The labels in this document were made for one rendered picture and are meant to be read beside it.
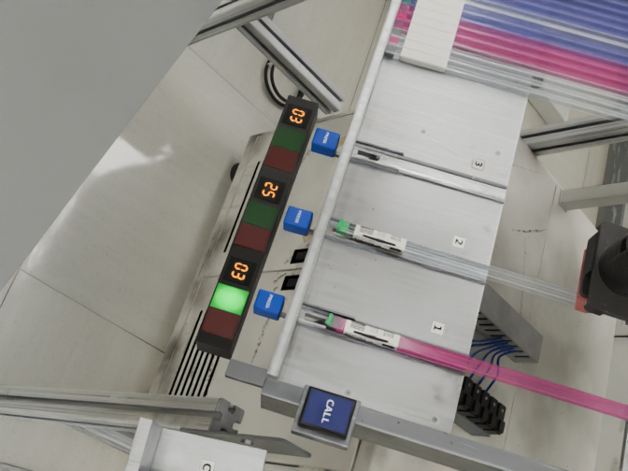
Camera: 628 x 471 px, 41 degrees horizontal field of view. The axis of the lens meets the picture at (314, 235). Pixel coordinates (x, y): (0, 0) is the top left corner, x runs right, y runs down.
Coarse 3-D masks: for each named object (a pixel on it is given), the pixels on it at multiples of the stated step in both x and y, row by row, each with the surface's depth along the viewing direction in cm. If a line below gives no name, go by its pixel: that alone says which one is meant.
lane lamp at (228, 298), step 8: (224, 288) 95; (232, 288) 95; (216, 296) 94; (224, 296) 94; (232, 296) 94; (240, 296) 94; (216, 304) 94; (224, 304) 94; (232, 304) 94; (240, 304) 94; (232, 312) 94; (240, 312) 94
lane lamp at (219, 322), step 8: (208, 312) 93; (216, 312) 94; (224, 312) 94; (208, 320) 93; (216, 320) 93; (224, 320) 93; (232, 320) 93; (208, 328) 93; (216, 328) 93; (224, 328) 93; (232, 328) 93; (224, 336) 92; (232, 336) 92
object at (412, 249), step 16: (352, 224) 97; (416, 256) 96; (432, 256) 96; (448, 256) 96; (464, 272) 96; (480, 272) 95; (496, 272) 95; (512, 272) 95; (528, 288) 95; (544, 288) 95; (560, 288) 95
